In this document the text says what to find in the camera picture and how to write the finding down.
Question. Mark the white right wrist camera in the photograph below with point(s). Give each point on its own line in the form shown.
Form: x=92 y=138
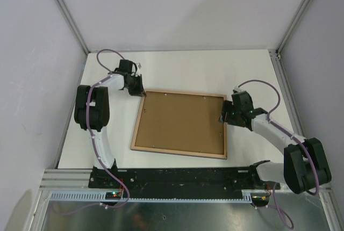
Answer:
x=236 y=90

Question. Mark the right aluminium corner post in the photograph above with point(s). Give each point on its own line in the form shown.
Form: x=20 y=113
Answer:
x=302 y=9

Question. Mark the left aluminium corner post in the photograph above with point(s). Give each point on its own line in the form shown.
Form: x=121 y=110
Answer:
x=62 y=6

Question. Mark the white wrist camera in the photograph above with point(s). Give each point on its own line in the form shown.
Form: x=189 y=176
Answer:
x=236 y=90
x=139 y=65

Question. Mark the aluminium front rail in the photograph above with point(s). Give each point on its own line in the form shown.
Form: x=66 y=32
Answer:
x=64 y=178

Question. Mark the aluminium rail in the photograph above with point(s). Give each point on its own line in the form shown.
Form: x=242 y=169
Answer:
x=284 y=85
x=64 y=178

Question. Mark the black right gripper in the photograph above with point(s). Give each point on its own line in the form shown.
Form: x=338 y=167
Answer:
x=228 y=106

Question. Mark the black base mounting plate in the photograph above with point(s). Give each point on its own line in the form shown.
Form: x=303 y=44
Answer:
x=186 y=191

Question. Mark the right side aluminium rail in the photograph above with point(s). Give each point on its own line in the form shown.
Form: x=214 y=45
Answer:
x=284 y=85

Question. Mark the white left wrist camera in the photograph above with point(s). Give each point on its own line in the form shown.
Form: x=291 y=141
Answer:
x=139 y=65

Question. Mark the brown cardboard backing board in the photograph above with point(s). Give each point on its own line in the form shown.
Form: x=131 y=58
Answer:
x=180 y=123

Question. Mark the wooden picture frame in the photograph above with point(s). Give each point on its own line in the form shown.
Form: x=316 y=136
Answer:
x=134 y=142

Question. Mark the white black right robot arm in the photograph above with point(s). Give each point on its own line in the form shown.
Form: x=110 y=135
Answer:
x=304 y=168

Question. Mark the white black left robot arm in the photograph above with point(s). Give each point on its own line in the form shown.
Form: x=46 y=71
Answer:
x=92 y=107

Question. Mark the aluminium corner post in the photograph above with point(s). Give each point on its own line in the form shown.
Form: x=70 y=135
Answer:
x=302 y=9
x=62 y=6

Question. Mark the grey slotted cable duct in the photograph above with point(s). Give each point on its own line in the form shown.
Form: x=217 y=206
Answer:
x=102 y=196

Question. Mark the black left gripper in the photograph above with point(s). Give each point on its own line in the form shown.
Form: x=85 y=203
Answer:
x=139 y=91

